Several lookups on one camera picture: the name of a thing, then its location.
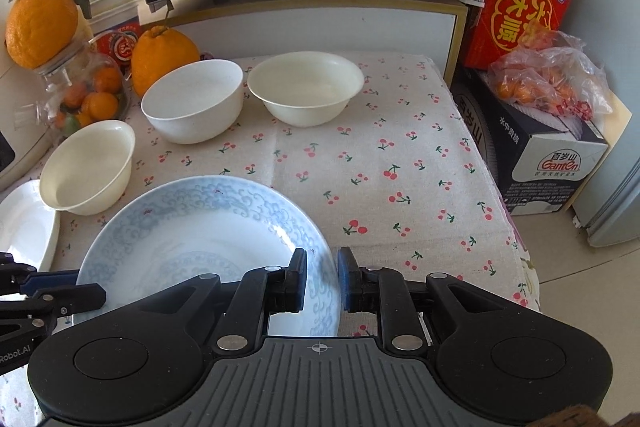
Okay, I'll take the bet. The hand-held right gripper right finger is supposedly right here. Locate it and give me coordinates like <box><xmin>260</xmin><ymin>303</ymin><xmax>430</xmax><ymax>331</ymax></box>
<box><xmin>337</xmin><ymin>247</ymin><xmax>521</xmax><ymax>354</ymax></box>

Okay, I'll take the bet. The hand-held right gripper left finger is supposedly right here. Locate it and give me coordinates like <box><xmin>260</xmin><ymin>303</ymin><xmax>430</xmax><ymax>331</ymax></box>
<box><xmin>126</xmin><ymin>248</ymin><xmax>308</xmax><ymax>356</ymax></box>

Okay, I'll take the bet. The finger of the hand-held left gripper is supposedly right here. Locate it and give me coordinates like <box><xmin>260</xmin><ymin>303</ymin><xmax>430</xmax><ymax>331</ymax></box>
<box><xmin>20</xmin><ymin>284</ymin><xmax>107</xmax><ymax>324</ymax></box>
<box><xmin>0</xmin><ymin>251</ymin><xmax>52</xmax><ymax>299</ymax></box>

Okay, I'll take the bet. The white plate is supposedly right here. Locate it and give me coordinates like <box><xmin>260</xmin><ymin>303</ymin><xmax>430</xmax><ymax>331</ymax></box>
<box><xmin>0</xmin><ymin>179</ymin><xmax>62</xmax><ymax>273</ymax></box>

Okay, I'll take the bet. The blue patterned plate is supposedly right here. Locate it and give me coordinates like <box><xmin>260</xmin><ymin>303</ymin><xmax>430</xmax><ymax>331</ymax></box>
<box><xmin>75</xmin><ymin>177</ymin><xmax>342</xmax><ymax>339</ymax></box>

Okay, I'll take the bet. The wide cream bowl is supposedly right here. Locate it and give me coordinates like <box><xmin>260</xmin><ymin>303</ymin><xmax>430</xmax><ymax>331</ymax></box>
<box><xmin>247</xmin><ymin>51</ymin><xmax>366</xmax><ymax>128</ymax></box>

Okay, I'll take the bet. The person's right forearm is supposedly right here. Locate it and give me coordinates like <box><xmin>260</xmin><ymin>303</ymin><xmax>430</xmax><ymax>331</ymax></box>
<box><xmin>592</xmin><ymin>408</ymin><xmax>640</xmax><ymax>427</ymax></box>

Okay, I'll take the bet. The stack of white paper bowls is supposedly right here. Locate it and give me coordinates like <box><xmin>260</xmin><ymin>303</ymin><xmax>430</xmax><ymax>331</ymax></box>
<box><xmin>87</xmin><ymin>0</ymin><xmax>138</xmax><ymax>35</ymax></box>

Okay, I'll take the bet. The small cream bowl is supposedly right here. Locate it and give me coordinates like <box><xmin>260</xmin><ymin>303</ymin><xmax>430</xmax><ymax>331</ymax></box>
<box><xmin>39</xmin><ymin>119</ymin><xmax>137</xmax><ymax>216</ymax></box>

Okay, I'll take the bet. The cherry print tablecloth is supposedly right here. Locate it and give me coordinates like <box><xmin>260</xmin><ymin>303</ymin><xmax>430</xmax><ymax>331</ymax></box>
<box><xmin>0</xmin><ymin>52</ymin><xmax>543</xmax><ymax>427</ymax></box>

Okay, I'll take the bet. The pink floral table cover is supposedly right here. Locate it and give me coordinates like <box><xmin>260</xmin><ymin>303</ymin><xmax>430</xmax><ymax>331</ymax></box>
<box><xmin>505</xmin><ymin>227</ymin><xmax>543</xmax><ymax>314</ymax></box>

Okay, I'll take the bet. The small tangerine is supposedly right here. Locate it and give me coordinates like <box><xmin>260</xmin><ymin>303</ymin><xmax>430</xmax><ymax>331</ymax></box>
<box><xmin>95</xmin><ymin>64</ymin><xmax>123</xmax><ymax>95</ymax></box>
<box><xmin>82</xmin><ymin>93</ymin><xmax>120</xmax><ymax>120</ymax></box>

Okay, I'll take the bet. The deep white bowl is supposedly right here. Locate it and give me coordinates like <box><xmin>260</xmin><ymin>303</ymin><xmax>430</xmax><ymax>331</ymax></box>
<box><xmin>141</xmin><ymin>59</ymin><xmax>245</xmax><ymax>145</ymax></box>

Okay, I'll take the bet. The glass jar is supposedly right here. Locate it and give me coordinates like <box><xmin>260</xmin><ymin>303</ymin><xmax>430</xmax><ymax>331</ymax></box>
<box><xmin>37</xmin><ymin>27</ymin><xmax>133</xmax><ymax>140</ymax></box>

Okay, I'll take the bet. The dark blue bottle carton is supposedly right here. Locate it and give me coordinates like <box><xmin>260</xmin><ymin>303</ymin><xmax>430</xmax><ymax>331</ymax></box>
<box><xmin>452</xmin><ymin>67</ymin><xmax>611</xmax><ymax>218</ymax></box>

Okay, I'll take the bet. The orange with stem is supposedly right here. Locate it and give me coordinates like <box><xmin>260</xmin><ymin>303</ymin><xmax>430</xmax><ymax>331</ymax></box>
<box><xmin>130</xmin><ymin>0</ymin><xmax>202</xmax><ymax>98</ymax></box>

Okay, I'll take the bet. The red printed packet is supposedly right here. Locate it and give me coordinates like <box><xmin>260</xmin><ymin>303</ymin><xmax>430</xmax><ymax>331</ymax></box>
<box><xmin>95</xmin><ymin>29</ymin><xmax>142</xmax><ymax>68</ymax></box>

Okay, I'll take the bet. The large orange with leaves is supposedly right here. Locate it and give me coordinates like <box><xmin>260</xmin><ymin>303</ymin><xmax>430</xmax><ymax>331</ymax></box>
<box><xmin>5</xmin><ymin>0</ymin><xmax>93</xmax><ymax>70</ymax></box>

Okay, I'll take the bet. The clear bag of small oranges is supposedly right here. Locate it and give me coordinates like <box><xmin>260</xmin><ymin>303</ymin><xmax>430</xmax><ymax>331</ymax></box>
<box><xmin>487</xmin><ymin>32</ymin><xmax>614</xmax><ymax>120</ymax></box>

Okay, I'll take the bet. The brown paper envelope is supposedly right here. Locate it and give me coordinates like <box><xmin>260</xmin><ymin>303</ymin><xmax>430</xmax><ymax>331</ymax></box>
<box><xmin>597</xmin><ymin>89</ymin><xmax>634</xmax><ymax>145</ymax></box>

